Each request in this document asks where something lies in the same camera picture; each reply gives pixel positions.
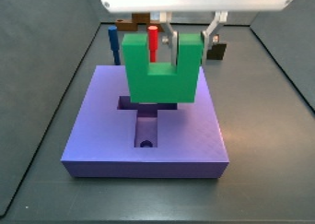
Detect green U-shaped block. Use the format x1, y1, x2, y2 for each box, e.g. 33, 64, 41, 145
122, 33, 203, 103

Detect brown T-shaped block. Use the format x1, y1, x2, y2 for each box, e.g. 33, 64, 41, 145
115, 13, 165, 32

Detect purple board with cross slot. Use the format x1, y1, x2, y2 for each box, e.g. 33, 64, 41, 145
62, 65, 229, 178

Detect blue peg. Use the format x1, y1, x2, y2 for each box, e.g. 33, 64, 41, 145
107, 26, 121, 65

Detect red peg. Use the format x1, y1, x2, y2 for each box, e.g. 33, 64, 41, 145
149, 26, 159, 63

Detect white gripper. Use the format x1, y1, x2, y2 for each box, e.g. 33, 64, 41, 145
102, 0, 293, 65

